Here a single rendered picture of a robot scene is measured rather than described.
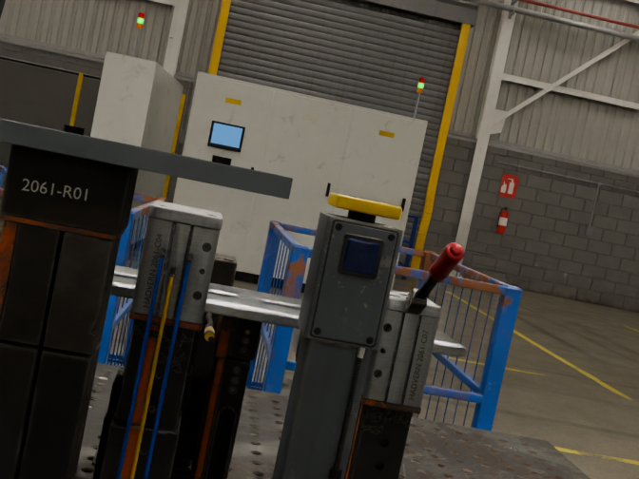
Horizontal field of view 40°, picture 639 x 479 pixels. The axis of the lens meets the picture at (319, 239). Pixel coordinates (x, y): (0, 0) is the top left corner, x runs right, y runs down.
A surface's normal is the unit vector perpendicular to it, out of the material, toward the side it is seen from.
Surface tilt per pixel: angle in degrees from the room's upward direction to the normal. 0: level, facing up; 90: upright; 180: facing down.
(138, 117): 90
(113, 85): 90
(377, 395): 90
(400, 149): 90
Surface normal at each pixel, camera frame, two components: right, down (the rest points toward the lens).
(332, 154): 0.11, 0.09
